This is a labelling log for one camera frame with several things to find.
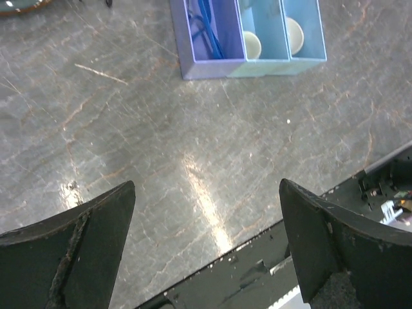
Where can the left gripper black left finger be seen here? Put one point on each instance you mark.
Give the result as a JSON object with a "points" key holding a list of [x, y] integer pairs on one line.
{"points": [[69, 260]]}

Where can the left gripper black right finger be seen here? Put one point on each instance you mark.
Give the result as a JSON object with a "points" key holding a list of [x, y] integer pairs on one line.
{"points": [[343, 259]]}

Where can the light blue front bin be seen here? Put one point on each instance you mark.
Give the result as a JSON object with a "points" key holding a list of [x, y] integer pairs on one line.
{"points": [[313, 52]]}

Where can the light blue bin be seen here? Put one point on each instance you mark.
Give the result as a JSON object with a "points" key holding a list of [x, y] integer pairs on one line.
{"points": [[313, 52], [267, 20]]}

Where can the white dome lid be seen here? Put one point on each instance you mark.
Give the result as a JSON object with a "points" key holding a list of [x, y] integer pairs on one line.
{"points": [[295, 35]]}

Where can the small white cup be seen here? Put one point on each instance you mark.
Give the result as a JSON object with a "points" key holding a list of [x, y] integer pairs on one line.
{"points": [[252, 45]]}

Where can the brown ceramic bowl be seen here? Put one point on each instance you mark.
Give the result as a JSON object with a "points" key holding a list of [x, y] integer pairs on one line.
{"points": [[11, 7]]}

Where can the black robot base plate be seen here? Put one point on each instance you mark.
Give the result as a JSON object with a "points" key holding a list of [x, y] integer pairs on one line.
{"points": [[260, 273]]}

